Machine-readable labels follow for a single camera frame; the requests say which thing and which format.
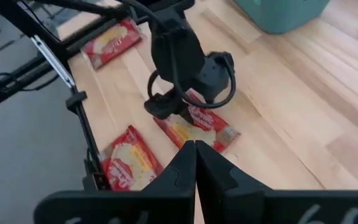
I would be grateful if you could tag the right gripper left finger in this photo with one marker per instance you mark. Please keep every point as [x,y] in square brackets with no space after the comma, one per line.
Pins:
[179,174]

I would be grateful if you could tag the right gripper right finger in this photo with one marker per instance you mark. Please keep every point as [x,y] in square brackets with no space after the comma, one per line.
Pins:
[216,186]

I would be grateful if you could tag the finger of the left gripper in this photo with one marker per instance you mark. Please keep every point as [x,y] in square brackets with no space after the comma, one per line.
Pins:
[158,107]
[187,117]

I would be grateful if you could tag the red popcorn bag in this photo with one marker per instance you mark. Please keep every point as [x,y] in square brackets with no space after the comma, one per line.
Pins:
[113,43]
[210,130]
[129,161]

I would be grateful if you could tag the teal plastic basket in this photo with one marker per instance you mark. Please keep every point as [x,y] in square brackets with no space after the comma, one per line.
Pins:
[278,15]

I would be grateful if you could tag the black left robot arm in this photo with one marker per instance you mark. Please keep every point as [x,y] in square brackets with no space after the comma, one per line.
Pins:
[169,9]

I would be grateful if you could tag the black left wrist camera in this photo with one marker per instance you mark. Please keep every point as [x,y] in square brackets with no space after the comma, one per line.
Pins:
[211,74]

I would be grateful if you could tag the black table frame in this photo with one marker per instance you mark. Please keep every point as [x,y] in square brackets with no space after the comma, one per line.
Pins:
[76,101]

